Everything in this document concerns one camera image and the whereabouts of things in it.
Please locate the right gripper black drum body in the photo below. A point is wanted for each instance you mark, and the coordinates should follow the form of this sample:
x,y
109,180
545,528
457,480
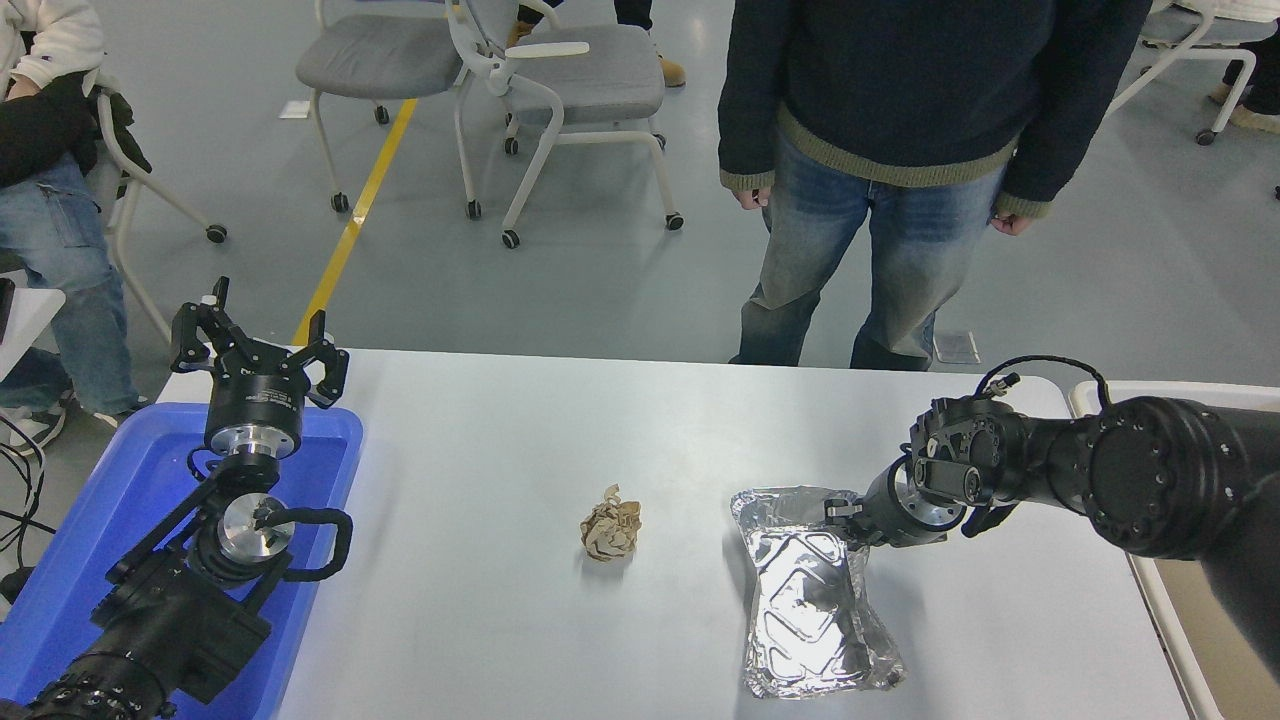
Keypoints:
x,y
878,515

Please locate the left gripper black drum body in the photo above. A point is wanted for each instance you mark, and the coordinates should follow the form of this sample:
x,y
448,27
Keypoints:
x,y
257,398

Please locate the silver foil tray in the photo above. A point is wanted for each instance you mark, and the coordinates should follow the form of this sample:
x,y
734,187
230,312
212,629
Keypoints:
x,y
810,600

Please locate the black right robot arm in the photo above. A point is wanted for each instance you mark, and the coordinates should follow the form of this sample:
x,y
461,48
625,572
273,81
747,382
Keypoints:
x,y
1150,470

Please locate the square floor plate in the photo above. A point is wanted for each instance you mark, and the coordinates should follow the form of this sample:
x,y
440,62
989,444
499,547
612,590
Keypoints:
x,y
956,347

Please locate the standing person's left hand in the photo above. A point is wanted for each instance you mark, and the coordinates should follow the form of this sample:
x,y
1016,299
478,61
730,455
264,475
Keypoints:
x,y
1010,224

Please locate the standing person's right hand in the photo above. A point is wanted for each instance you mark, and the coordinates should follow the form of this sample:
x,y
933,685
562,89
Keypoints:
x,y
752,197

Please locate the seated person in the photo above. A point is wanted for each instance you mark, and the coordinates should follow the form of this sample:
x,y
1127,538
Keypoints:
x,y
50,250

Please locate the blue plastic tray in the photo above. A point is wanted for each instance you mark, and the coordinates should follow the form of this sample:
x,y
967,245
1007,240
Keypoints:
x,y
110,500

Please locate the small white side table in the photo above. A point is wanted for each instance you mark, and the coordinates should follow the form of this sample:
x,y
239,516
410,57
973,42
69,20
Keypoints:
x,y
25,320

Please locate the crumpled tan paper ball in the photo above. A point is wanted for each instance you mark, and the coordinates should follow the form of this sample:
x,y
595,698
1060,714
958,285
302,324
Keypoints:
x,y
610,525

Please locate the black garment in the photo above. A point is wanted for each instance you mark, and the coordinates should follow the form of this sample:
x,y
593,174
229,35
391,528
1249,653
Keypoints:
x,y
45,125

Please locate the grey seat chair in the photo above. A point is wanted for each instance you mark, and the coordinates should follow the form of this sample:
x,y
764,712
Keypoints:
x,y
380,60

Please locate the large pale bin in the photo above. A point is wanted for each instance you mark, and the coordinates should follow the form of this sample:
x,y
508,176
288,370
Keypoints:
x,y
1190,640

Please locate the grey chair with armrests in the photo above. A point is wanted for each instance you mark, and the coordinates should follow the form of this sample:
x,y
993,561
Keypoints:
x,y
590,80

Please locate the standing person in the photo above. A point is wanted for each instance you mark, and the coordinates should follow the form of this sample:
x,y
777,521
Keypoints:
x,y
900,90

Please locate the person with dark trousers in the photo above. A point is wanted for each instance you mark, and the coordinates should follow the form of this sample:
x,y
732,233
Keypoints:
x,y
1260,80

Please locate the white chair with castors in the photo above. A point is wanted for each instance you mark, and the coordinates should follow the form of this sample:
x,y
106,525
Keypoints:
x,y
1190,25

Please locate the white frame chair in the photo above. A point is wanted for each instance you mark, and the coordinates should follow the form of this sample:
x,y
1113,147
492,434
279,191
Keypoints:
x,y
140,190

